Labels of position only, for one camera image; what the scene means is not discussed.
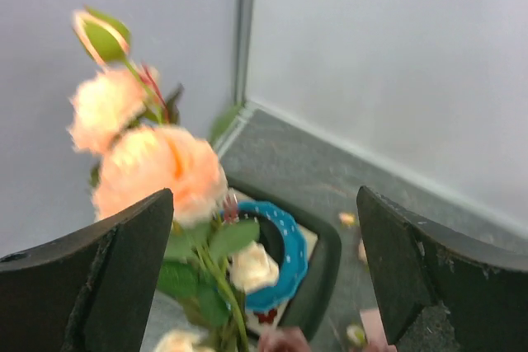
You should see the dark green plastic tray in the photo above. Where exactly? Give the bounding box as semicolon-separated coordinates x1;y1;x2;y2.
228;176;342;340

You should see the purple pink wrapping paper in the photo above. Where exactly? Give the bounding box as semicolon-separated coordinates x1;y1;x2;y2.
360;308;398;352

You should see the dusty pink rose stem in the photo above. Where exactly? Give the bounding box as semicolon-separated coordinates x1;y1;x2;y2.
257;327;312;352

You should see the large peach peony stem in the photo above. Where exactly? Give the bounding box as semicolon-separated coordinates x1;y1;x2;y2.
68;6;263;352

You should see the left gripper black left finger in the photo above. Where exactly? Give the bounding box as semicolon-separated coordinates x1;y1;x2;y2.
1;189;173;352

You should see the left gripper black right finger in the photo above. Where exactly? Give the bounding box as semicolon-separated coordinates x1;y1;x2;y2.
356;186;527;351

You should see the cream rose stem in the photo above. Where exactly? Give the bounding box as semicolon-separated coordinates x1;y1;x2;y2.
154;242;279;351

